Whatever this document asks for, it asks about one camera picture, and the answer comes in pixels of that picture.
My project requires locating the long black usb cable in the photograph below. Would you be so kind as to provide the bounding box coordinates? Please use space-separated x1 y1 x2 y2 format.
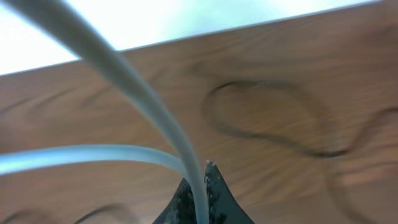
200 79 398 224

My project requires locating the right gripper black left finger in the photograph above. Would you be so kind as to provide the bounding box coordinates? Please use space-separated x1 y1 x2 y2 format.
153 178 197 224

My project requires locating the white usb cable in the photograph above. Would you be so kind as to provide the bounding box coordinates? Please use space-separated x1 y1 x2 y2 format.
0 0 210 224

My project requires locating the short black usb cable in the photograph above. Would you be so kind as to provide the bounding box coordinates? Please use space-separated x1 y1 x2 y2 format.
0 203 131 224

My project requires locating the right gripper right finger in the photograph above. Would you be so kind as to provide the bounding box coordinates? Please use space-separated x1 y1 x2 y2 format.
205 161 254 224

